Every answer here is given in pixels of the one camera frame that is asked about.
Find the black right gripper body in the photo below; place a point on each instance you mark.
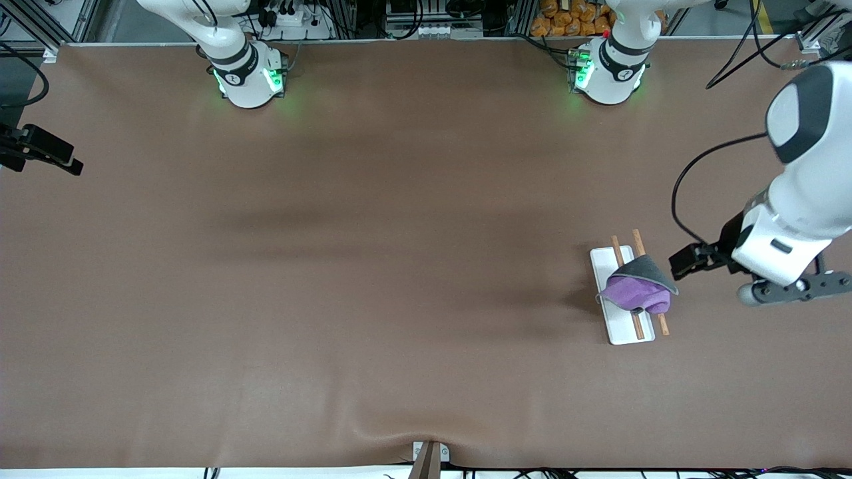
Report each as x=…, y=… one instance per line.
x=14, y=148

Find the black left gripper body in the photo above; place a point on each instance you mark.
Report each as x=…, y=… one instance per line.
x=726, y=247

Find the grey and purple towel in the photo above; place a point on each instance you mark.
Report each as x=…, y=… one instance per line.
x=632, y=293

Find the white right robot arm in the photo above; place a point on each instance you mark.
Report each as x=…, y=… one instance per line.
x=246, y=80

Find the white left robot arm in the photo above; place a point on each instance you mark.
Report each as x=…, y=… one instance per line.
x=805, y=199

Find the wooden rack rod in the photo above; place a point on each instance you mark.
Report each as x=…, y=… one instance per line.
x=617, y=249

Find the white rack base tray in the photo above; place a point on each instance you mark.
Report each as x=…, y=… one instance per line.
x=622, y=326

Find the wooden chopsticks pair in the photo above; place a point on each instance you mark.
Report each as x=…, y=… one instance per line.
x=640, y=243

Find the brown table mat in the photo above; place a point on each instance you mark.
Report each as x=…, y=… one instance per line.
x=426, y=266

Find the orange snack packet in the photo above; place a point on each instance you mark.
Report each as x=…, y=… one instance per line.
x=586, y=12
x=573, y=27
x=550, y=7
x=540, y=26

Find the white power strip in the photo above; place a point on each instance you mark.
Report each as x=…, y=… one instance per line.
x=293, y=20

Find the white terminal block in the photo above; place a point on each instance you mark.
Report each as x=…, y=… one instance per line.
x=434, y=30

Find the aluminium frame profile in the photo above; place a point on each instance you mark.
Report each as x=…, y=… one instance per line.
x=815, y=36
x=66, y=20

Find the aluminium frame post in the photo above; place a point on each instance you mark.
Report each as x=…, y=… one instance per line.
x=518, y=16
x=347, y=16

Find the front camera mount bracket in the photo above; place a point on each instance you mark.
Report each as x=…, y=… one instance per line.
x=426, y=466

